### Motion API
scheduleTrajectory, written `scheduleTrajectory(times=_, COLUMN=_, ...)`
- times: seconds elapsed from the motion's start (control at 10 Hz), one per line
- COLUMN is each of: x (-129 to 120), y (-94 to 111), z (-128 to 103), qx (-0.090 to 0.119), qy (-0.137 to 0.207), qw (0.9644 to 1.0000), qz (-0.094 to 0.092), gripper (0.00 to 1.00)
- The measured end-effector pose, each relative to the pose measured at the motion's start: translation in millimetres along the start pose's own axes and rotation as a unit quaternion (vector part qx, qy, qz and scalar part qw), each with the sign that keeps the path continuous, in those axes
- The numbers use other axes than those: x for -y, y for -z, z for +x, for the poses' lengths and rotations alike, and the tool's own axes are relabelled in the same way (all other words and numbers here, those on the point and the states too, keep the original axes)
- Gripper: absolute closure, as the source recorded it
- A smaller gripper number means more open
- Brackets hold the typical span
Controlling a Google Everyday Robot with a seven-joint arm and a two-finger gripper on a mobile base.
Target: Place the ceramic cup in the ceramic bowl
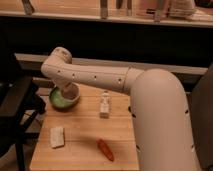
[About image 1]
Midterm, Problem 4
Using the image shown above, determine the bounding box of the white ceramic cup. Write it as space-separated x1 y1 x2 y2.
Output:
62 83 79 100

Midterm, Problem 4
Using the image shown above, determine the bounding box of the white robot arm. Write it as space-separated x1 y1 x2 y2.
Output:
41 47 202 171

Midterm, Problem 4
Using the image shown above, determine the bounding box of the black chair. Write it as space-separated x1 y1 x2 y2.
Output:
0 50 46 171

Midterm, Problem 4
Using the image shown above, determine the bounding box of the green ceramic bowl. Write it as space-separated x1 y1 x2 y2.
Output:
49 87 80 110

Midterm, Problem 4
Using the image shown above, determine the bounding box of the dark grey chair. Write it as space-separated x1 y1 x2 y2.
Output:
191 63 213 171

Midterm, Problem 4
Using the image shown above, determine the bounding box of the white sponge block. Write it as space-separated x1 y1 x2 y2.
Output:
50 127 65 148

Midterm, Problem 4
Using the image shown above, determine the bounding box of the small white bottle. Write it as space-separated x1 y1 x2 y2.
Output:
100 91 110 119

